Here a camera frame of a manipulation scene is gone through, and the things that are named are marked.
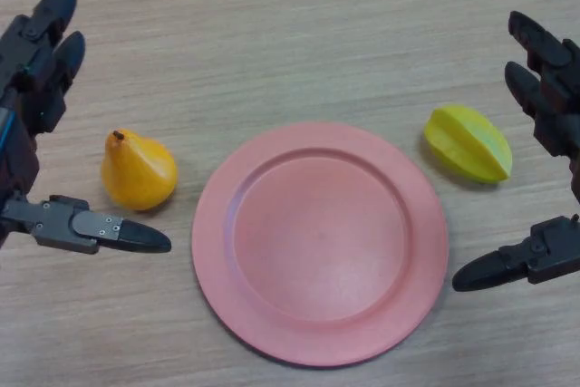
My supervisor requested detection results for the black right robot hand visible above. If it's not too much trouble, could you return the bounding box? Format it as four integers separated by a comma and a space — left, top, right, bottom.
451, 10, 580, 293

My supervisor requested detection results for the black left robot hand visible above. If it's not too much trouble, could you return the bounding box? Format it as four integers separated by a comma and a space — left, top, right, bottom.
0, 0, 173, 256

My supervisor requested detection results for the yellow pear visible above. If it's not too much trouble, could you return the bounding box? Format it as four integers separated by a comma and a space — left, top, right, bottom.
100, 129, 179, 212

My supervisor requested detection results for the pink round plate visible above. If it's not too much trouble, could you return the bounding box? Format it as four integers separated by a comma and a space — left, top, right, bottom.
190, 121, 450, 355

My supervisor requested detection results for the yellow-green starfruit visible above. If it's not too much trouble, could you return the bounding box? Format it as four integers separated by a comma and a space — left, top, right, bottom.
423, 105, 514, 185

